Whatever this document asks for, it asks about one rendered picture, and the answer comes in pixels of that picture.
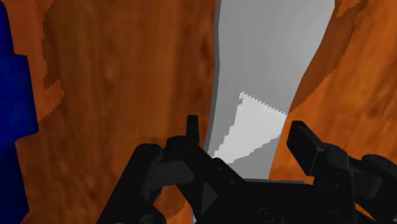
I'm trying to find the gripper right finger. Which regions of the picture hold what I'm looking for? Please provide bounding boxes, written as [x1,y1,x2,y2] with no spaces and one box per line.
[286,120,397,224]

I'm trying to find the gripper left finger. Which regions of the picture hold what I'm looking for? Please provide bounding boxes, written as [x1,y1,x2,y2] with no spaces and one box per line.
[95,115,218,224]

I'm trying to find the grey flat board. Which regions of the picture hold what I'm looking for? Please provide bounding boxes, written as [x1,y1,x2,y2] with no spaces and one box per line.
[203,0,337,181]

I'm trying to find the blue block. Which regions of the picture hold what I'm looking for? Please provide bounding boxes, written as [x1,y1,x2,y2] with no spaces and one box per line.
[0,0,40,224]

